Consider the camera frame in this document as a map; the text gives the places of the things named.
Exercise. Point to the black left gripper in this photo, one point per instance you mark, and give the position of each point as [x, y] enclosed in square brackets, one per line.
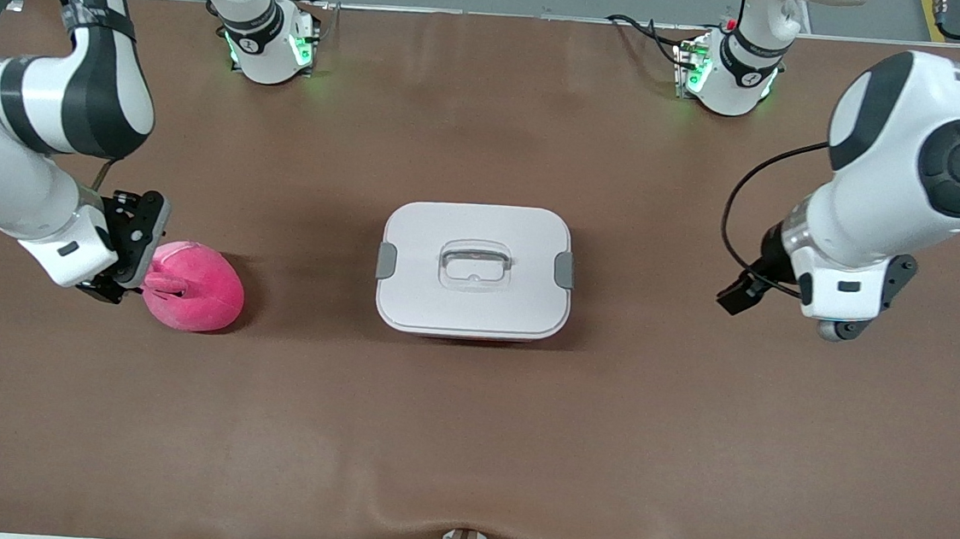
[771, 251]

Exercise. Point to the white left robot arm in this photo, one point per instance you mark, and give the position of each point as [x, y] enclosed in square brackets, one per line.
[882, 164]

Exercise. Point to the pink plush toy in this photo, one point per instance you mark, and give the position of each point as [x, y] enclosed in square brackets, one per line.
[195, 298]

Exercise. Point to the pink translucent storage box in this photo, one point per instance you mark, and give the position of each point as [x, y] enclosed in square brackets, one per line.
[483, 339]

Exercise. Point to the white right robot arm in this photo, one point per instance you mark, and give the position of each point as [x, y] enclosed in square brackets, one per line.
[31, 97]

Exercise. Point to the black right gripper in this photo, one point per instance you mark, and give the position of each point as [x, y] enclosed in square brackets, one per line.
[116, 213]

